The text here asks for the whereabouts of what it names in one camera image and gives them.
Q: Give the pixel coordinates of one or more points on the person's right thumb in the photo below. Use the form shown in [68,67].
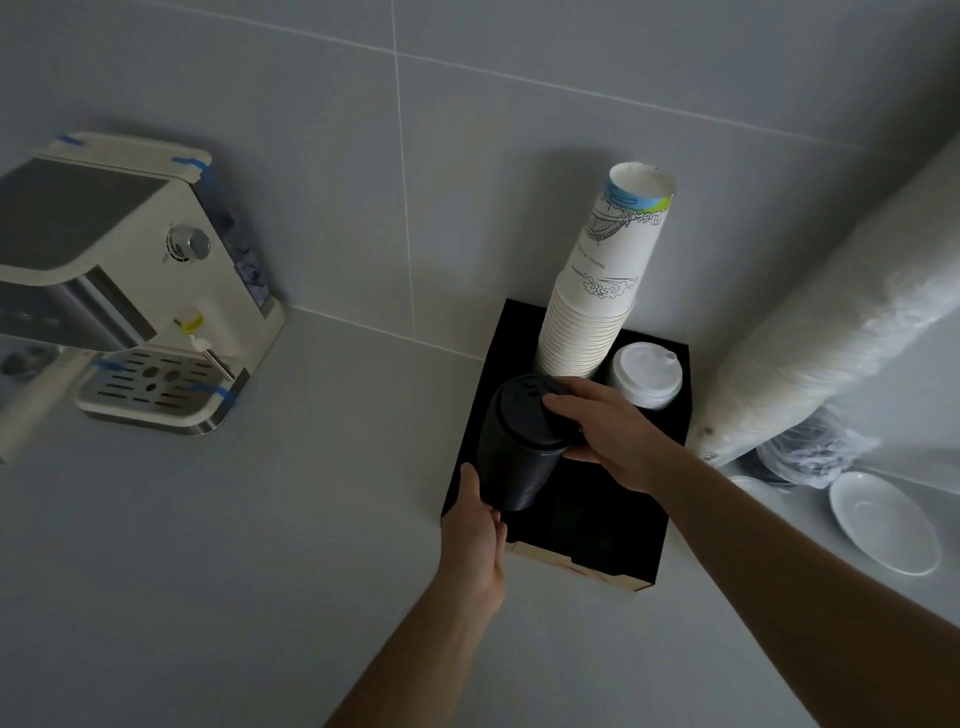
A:
[579,452]

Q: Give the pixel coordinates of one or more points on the metal steam wand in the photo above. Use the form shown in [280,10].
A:
[210,358]

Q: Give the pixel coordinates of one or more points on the stack of white lids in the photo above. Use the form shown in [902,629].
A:
[646,373]

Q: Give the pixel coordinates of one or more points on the stack of black lids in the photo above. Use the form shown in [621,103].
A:
[514,472]

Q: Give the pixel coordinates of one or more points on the white saucer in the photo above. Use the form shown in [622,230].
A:
[885,523]

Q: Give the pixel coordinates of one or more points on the black cup organizer box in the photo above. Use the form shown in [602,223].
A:
[600,525]

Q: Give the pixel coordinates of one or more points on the person's left hand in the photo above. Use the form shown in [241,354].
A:
[471,551]

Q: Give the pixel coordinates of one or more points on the cream espresso machine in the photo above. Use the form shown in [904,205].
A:
[112,255]

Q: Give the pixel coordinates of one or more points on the person's right forearm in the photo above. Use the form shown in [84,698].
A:
[795,592]

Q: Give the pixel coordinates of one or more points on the person's left thumb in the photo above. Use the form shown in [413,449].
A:
[470,491]

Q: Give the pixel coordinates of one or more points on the plastic bag of dark lids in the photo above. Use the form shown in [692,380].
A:
[814,450]

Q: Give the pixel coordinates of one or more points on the person's right hand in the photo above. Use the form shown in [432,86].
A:
[626,442]

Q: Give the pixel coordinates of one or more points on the person's left forearm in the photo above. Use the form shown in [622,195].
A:
[420,667]

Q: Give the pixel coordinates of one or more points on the black cup lid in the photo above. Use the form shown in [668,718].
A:
[529,412]

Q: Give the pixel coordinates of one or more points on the metal drip tray grate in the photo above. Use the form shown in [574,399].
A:
[154,382]

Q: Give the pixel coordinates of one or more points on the stack of white paper cups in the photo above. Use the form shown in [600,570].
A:
[600,300]

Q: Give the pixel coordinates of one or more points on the plastic-wrapped sleeve of paper cups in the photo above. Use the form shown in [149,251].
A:
[832,322]

